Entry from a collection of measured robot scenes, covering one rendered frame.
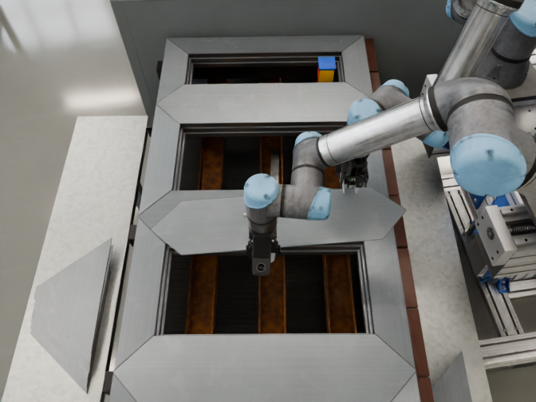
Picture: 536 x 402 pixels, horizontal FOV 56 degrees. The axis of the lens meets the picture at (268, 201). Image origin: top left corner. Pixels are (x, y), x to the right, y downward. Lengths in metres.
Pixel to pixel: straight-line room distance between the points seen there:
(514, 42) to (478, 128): 0.68
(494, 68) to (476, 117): 0.70
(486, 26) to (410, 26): 0.88
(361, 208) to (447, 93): 0.57
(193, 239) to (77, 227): 0.43
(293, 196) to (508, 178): 0.43
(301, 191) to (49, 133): 2.15
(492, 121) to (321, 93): 0.92
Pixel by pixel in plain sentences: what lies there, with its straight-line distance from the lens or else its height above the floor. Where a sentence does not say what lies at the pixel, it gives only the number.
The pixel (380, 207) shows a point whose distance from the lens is 1.51.
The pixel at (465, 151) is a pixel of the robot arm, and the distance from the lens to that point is 0.93.
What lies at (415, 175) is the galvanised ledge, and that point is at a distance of 1.84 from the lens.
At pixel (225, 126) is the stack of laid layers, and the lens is 1.70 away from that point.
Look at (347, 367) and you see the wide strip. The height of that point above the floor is 0.87.
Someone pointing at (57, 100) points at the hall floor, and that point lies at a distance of 3.22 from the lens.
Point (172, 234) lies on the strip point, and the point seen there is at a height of 0.87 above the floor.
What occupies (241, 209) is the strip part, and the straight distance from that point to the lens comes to 1.48.
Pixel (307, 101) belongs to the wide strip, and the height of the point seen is 0.87.
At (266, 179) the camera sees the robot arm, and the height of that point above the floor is 1.23.
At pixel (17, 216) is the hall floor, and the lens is 2.79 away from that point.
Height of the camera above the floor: 2.13
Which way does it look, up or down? 58 degrees down
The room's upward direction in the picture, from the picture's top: 2 degrees counter-clockwise
